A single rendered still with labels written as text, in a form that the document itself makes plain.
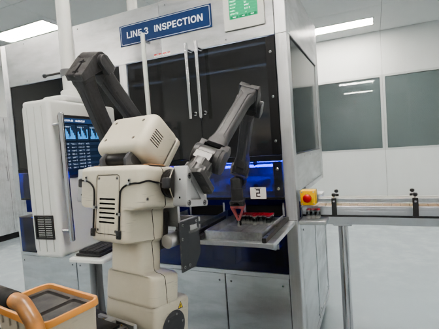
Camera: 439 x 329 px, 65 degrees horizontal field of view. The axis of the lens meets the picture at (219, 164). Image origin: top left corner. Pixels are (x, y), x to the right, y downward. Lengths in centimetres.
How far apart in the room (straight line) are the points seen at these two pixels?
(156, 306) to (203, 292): 100
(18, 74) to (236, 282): 205
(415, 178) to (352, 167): 96
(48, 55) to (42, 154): 101
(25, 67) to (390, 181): 538
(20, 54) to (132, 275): 207
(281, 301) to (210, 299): 41
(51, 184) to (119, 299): 78
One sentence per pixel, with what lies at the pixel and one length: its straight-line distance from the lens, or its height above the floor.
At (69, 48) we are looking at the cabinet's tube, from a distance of 206.
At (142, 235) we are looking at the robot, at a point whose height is 103.
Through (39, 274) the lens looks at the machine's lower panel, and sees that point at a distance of 293.
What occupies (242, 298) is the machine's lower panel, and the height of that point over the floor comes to 45.
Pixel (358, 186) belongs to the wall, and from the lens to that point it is 635.
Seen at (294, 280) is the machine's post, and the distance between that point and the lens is 187.
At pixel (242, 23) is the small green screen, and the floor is 188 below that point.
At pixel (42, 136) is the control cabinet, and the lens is 181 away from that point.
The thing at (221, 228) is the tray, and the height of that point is 89.
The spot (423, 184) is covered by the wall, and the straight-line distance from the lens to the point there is 638.
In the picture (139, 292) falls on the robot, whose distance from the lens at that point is 113.
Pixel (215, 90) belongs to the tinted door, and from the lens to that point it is 188.
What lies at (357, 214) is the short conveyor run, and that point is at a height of 89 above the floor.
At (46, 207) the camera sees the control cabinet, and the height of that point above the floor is 104.
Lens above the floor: 127
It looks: 3 degrees down
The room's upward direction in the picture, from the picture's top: 4 degrees counter-clockwise
